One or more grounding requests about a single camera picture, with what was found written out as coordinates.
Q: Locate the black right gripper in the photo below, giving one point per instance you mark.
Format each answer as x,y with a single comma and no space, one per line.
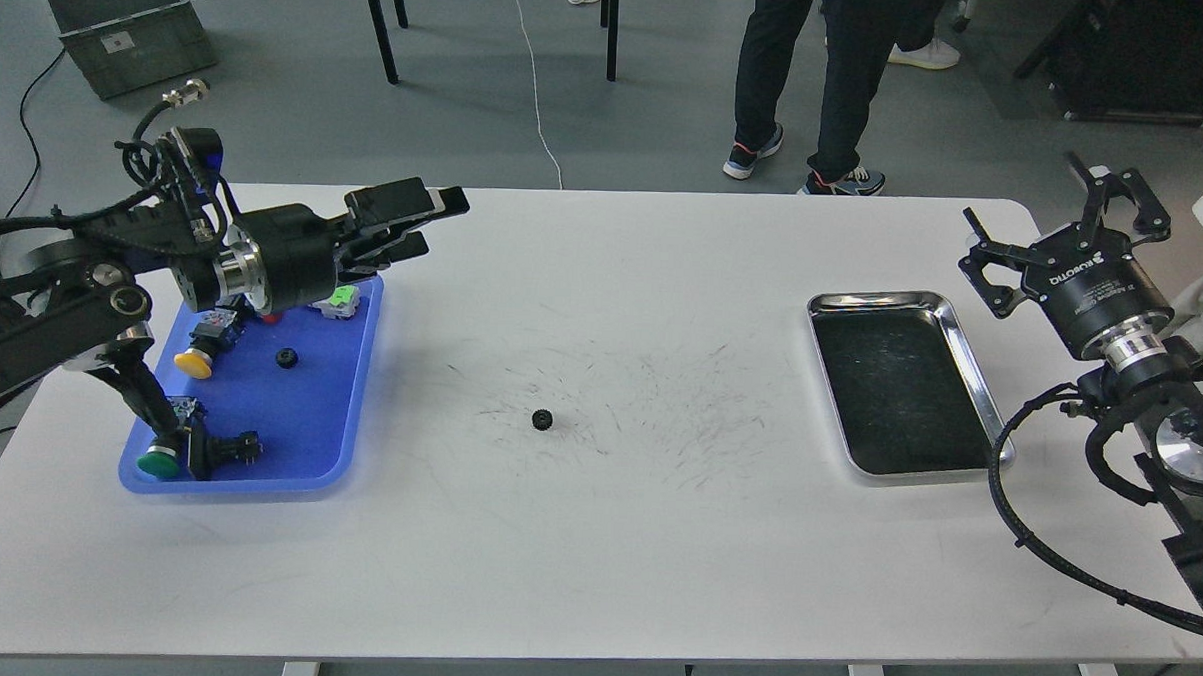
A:
1098,290

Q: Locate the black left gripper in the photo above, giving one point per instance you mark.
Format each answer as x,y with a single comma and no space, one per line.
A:
284,257

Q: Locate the small black gear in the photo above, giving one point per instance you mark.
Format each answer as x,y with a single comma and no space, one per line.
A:
542,419
286,358

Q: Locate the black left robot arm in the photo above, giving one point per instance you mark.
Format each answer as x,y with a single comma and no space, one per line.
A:
79,301

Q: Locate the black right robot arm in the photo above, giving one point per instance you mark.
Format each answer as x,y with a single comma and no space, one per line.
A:
1146,444

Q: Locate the grey green connector part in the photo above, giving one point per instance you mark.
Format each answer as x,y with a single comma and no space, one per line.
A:
342,304

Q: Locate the black equipment case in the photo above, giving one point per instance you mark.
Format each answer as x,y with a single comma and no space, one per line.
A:
1125,59

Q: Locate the blue plastic tray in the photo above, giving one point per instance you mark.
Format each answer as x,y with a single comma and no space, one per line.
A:
306,417

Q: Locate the steel metal tray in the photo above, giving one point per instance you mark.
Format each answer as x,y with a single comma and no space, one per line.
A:
910,400

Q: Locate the black table leg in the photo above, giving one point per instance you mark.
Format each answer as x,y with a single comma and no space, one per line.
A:
383,37
609,20

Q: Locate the white sneaker person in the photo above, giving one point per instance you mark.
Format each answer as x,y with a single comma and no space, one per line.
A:
935,55

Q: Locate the grey storage crate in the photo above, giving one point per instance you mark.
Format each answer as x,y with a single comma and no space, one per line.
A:
124,45

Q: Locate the black table leg right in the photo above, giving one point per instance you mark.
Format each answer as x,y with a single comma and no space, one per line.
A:
609,20

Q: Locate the yellow push button switch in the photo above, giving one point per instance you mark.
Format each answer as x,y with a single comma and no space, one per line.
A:
217,332

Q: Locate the black selector switch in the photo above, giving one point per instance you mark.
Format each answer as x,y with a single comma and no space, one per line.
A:
205,453

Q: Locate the green push button switch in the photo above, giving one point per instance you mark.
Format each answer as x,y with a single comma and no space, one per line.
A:
182,449

